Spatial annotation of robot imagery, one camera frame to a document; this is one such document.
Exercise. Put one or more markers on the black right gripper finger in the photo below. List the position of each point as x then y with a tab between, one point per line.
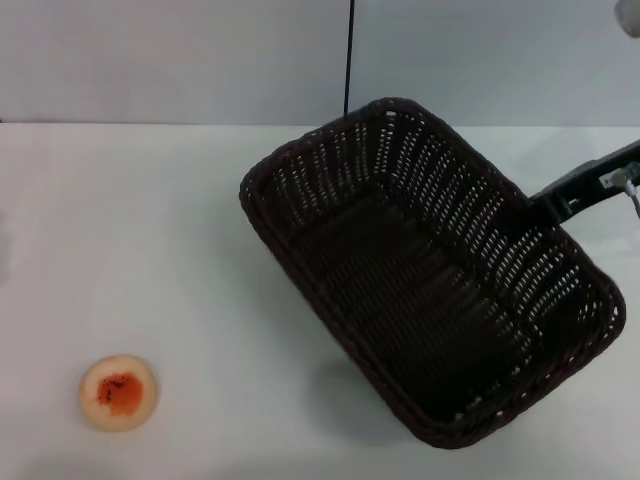
567	192

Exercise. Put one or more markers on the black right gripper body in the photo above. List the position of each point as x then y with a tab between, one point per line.
617	160

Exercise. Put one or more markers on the dark brown woven basket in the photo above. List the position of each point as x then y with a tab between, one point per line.
400	280

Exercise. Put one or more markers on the round bun with orange centre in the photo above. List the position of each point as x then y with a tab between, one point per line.
120	392

